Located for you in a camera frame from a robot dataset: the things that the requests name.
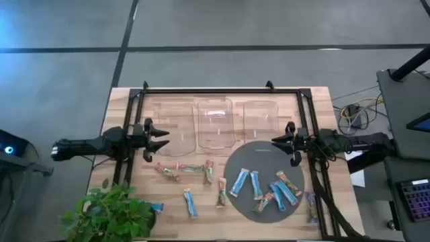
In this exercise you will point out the round grey woven mat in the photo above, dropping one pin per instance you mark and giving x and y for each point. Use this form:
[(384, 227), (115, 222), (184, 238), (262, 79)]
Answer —
[(245, 208)]

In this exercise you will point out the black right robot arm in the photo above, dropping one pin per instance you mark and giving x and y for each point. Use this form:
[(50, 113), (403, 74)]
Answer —
[(366, 141)]

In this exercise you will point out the green potted plant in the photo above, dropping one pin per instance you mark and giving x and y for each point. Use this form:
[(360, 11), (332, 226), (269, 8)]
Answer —
[(107, 211)]

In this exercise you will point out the grey desk top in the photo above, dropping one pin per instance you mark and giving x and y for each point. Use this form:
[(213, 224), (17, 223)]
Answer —
[(399, 107)]

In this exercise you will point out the black stand leg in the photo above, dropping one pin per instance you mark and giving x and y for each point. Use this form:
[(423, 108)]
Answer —
[(38, 169)]

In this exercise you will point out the black device blue light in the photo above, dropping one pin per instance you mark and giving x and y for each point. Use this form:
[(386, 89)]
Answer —
[(11, 144)]

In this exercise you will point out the clear plastic bin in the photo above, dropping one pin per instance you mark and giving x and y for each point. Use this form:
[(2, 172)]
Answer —
[(216, 124), (261, 121), (176, 131)]

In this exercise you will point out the black frame clamp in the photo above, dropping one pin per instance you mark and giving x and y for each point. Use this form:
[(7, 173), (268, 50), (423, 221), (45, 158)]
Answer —
[(145, 85), (269, 85)]

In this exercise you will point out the black power brick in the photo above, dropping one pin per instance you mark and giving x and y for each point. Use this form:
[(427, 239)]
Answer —
[(354, 116)]

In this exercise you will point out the black aluminium frame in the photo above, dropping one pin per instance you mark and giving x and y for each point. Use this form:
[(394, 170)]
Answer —
[(218, 90)]

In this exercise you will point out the black tablet screen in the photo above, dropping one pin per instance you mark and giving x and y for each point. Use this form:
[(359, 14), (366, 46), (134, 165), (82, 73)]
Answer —
[(421, 124)]

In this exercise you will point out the grey keyboard desk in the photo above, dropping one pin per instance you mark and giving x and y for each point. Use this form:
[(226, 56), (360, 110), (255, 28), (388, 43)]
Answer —
[(393, 168)]

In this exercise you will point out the orange granola bar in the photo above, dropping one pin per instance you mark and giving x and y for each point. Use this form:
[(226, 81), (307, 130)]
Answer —
[(288, 182), (221, 192)]

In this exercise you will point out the white paper sheet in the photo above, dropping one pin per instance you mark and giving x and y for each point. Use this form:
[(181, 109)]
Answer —
[(357, 178)]

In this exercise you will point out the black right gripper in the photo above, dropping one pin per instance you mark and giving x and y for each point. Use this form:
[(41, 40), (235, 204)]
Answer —
[(300, 139)]

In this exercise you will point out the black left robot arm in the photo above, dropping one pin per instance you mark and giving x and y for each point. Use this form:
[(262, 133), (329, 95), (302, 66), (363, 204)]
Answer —
[(87, 146)]

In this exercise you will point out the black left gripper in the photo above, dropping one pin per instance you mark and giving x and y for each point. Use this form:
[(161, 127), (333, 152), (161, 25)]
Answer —
[(141, 138)]

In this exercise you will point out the purple granola bar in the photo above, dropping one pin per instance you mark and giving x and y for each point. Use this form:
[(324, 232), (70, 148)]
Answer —
[(311, 207)]

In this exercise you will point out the black keyboard purple keys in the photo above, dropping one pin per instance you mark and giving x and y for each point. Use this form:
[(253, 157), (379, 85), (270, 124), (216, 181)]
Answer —
[(416, 201)]

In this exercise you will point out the black pole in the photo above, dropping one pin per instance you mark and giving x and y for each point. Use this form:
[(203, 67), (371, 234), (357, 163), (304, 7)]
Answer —
[(410, 64)]

